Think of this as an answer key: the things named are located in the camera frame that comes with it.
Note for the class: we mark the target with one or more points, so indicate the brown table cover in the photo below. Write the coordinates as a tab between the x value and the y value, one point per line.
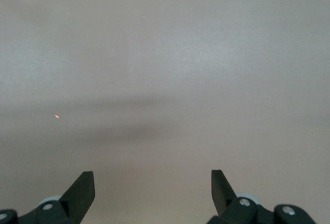
165	54

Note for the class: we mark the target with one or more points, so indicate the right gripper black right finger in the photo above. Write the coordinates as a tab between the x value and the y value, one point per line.
221	195

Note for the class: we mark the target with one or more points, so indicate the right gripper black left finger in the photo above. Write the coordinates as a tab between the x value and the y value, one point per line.
77	195

